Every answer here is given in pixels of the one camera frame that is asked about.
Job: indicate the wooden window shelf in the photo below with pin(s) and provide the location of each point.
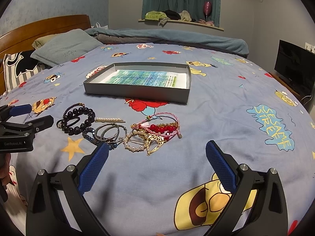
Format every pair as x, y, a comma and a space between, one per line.
183, 23

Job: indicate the pearl ring hair clip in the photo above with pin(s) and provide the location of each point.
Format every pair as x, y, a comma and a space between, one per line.
135, 141

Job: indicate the wooden headboard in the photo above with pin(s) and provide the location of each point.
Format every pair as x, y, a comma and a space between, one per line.
21, 38

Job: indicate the gold filigree hair clip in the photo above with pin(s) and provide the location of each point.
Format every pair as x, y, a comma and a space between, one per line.
153, 143

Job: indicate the green cloth on shelf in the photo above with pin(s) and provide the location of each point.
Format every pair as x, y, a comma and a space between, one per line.
156, 16

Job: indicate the striped cartoon pillow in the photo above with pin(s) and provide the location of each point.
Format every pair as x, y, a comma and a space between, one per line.
19, 67

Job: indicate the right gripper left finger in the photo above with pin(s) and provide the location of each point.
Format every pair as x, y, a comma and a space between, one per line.
45, 214

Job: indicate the green printed paper sheet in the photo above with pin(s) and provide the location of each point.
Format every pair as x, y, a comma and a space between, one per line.
147, 78

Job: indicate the white wall socket strip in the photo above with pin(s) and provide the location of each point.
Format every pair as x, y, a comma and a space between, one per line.
309, 47

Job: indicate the grey-blue pillow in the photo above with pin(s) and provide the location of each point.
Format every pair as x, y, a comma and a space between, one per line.
65, 47

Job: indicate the beige cloth on shelf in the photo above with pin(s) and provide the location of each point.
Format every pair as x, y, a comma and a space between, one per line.
185, 16

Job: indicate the grey cardboard box tray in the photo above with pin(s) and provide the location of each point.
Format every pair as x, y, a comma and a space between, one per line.
175, 95

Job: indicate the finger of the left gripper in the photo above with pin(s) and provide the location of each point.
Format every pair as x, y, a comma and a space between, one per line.
38, 125
8, 111

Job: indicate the black monitor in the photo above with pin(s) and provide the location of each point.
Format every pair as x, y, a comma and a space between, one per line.
295, 64

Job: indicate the olive pillow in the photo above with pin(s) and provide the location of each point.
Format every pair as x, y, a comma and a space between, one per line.
41, 41

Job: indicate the Sesame Street blue bedsheet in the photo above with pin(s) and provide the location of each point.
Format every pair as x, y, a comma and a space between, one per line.
158, 105

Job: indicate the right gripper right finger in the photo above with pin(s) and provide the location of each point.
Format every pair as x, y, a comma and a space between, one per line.
268, 214

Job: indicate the black cloth on shelf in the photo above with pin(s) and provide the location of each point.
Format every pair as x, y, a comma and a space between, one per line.
172, 15

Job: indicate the teal folded blanket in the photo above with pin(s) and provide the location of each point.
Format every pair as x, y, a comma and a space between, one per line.
232, 45

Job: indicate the pink balloon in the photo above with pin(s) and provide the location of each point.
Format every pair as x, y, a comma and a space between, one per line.
207, 9

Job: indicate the person left hand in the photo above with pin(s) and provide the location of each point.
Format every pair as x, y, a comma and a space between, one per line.
4, 171

